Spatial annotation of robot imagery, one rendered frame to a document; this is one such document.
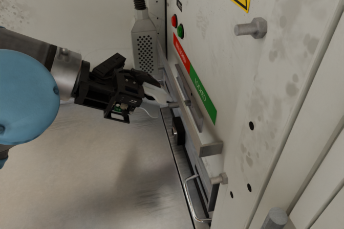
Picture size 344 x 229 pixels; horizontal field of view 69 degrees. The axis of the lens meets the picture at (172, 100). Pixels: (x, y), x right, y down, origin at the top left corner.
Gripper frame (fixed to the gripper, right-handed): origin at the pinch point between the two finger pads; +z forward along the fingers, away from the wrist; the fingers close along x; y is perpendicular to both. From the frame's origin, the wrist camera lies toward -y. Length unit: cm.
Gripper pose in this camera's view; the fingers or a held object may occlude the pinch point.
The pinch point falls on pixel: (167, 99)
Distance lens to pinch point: 57.0
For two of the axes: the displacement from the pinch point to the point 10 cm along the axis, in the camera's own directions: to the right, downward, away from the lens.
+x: 4.9, -7.4, -4.7
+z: 8.4, 2.6, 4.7
